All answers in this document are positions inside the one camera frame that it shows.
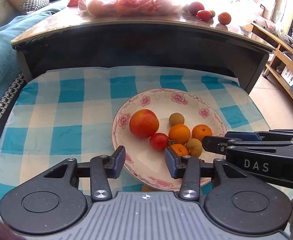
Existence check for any teal sofa blanket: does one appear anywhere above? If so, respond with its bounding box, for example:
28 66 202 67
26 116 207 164
0 0 68 100

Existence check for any mandarin on plate right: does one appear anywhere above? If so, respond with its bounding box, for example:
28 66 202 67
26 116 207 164
191 124 213 142

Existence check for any large red cherry tomato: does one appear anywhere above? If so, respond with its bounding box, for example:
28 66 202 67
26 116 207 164
149 133 169 151

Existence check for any red tomato on table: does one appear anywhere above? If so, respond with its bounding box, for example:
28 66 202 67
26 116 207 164
196 10 213 22

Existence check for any red mango on table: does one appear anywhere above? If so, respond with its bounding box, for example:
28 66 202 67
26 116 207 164
188 2 204 16

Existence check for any longan on table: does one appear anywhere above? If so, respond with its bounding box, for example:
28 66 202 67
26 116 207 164
209 10 215 18

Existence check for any small longan on plate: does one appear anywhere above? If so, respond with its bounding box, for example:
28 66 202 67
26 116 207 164
169 113 185 127

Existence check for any large brown longan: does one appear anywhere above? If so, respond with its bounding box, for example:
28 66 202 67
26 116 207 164
185 138 203 158

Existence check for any wooden tv shelf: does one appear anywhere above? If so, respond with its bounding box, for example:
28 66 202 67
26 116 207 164
252 23 293 100

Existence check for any red apple on plate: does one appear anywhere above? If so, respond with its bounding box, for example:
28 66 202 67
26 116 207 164
129 109 159 138

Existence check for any plastic bag of fruit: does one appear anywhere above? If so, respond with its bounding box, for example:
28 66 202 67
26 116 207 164
78 0 182 17

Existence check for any dark wooden coffee table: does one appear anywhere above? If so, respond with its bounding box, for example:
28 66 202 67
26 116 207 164
11 8 274 92

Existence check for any mandarin in plate centre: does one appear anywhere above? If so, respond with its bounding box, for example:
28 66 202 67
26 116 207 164
168 124 191 144

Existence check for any orange mandarin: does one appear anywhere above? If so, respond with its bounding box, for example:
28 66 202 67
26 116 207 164
170 143 189 157

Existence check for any mandarin on table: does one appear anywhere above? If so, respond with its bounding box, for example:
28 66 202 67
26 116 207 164
217 12 232 25

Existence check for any blue white checkered cloth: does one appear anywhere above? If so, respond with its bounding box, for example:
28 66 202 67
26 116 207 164
0 66 269 200

